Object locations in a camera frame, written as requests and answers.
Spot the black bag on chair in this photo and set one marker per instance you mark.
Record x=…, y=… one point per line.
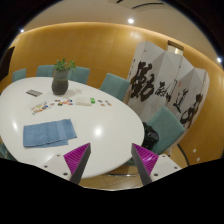
x=151, y=137

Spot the teal chair behind plant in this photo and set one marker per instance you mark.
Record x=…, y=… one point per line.
x=80, y=74

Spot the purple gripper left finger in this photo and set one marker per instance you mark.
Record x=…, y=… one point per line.
x=71, y=165

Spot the teal chair right front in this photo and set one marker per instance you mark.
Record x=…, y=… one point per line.
x=168, y=128

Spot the blue folded towel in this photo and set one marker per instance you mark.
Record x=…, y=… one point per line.
x=49, y=134

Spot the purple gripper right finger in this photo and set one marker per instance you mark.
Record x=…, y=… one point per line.
x=152, y=167

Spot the teal chair far left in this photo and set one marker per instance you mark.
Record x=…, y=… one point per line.
x=19, y=74

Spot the grey card on table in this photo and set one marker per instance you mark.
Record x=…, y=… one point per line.
x=34, y=93

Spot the grey pot with green plant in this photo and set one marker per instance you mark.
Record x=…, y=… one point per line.
x=60, y=78

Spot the white card box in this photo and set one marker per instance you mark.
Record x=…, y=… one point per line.
x=83, y=101

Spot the colourful cards sheet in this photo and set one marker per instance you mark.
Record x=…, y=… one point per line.
x=39, y=108

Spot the teal chair behind table right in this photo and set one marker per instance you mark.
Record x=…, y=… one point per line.
x=115, y=86

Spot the white calligraphy folding screen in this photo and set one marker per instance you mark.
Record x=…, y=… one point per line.
x=161, y=78

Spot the teal chair back middle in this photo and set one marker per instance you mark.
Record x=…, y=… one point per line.
x=45, y=71

